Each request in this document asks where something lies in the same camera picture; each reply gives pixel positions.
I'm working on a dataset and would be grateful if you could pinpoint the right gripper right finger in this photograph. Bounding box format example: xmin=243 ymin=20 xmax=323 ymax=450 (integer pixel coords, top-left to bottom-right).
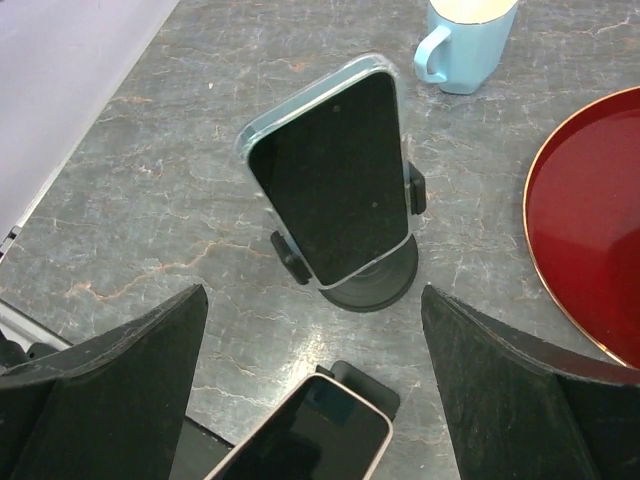
xmin=421 ymin=285 xmax=639 ymax=479

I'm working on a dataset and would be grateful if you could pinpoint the black folding phone stand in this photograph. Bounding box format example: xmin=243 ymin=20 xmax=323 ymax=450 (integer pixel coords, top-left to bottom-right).
xmin=170 ymin=361 xmax=400 ymax=479

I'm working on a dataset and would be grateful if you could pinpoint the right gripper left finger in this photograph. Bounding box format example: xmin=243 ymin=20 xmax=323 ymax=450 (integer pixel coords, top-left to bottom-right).
xmin=1 ymin=284 xmax=208 ymax=479

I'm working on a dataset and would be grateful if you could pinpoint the dark phone with grey case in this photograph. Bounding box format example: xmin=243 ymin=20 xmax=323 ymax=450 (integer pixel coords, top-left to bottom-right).
xmin=235 ymin=53 xmax=411 ymax=289

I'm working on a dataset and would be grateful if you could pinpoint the red round tray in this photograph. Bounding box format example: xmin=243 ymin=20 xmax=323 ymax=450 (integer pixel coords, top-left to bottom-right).
xmin=522 ymin=87 xmax=639 ymax=367

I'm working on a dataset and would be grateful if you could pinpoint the blue mug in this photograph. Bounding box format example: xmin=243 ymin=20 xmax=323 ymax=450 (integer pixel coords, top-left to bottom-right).
xmin=413 ymin=0 xmax=518 ymax=95

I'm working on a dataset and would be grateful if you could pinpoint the black round-base phone holder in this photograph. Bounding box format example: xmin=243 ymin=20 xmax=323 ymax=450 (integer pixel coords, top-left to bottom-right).
xmin=251 ymin=134 xmax=426 ymax=312

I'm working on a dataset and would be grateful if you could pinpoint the phone with beige case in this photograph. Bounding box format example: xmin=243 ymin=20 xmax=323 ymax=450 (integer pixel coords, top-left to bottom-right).
xmin=206 ymin=372 xmax=393 ymax=480

